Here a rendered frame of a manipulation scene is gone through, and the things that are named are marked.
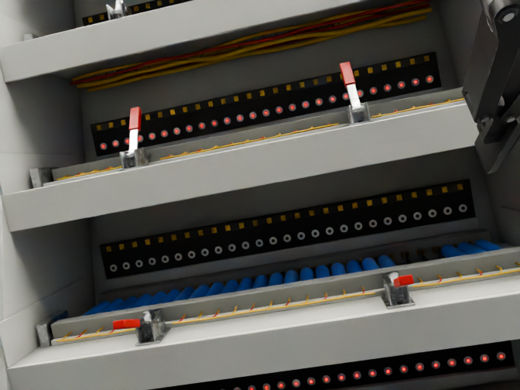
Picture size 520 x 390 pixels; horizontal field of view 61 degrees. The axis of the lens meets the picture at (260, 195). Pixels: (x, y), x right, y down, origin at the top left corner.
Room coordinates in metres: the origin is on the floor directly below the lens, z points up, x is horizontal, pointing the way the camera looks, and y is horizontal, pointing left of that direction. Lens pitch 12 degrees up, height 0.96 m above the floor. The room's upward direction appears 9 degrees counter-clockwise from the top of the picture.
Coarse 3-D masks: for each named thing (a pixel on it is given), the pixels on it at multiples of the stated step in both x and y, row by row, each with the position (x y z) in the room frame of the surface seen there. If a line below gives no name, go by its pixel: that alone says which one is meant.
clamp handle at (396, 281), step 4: (396, 272) 0.46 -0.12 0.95; (392, 276) 0.46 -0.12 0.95; (396, 276) 0.46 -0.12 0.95; (400, 276) 0.39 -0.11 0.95; (404, 276) 0.39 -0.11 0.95; (408, 276) 0.39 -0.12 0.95; (392, 280) 0.46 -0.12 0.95; (396, 280) 0.41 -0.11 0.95; (400, 280) 0.39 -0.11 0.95; (404, 280) 0.39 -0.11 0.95; (408, 280) 0.39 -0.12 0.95; (412, 280) 0.39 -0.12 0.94; (392, 284) 0.45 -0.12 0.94; (396, 284) 0.41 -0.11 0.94; (400, 284) 0.39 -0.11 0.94; (404, 284) 0.39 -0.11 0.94; (408, 284) 0.39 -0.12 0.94
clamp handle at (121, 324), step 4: (144, 312) 0.49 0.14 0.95; (148, 312) 0.49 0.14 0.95; (144, 316) 0.49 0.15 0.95; (148, 316) 0.49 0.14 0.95; (116, 320) 0.43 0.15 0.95; (120, 320) 0.42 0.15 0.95; (124, 320) 0.42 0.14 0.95; (128, 320) 0.43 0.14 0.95; (132, 320) 0.44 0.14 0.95; (136, 320) 0.45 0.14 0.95; (148, 320) 0.49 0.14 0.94; (116, 324) 0.42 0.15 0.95; (120, 324) 0.42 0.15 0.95; (124, 324) 0.42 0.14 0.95; (128, 324) 0.43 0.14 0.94; (132, 324) 0.44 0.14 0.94; (136, 324) 0.45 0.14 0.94; (140, 324) 0.46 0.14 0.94; (144, 324) 0.47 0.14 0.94; (148, 324) 0.48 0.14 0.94; (116, 328) 0.42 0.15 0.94; (120, 328) 0.42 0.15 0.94; (124, 328) 0.43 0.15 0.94; (128, 328) 0.45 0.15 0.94
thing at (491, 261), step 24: (408, 264) 0.51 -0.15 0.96; (432, 264) 0.49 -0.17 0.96; (456, 264) 0.49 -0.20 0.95; (480, 264) 0.48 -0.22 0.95; (504, 264) 0.48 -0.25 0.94; (264, 288) 0.52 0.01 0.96; (288, 288) 0.51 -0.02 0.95; (312, 288) 0.51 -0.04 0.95; (336, 288) 0.50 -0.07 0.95; (360, 288) 0.50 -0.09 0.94; (120, 312) 0.54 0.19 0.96; (168, 312) 0.53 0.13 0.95; (192, 312) 0.52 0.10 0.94; (216, 312) 0.52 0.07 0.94; (240, 312) 0.50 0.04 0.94; (72, 336) 0.54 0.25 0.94; (96, 336) 0.52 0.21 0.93
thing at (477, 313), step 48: (384, 240) 0.62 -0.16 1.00; (432, 288) 0.49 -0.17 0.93; (480, 288) 0.46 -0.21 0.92; (0, 336) 0.49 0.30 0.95; (48, 336) 0.54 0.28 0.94; (192, 336) 0.49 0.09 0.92; (240, 336) 0.47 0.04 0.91; (288, 336) 0.46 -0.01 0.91; (336, 336) 0.46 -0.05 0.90; (384, 336) 0.46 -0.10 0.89; (432, 336) 0.45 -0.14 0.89; (480, 336) 0.45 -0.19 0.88; (48, 384) 0.50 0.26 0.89; (96, 384) 0.49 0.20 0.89; (144, 384) 0.49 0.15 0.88
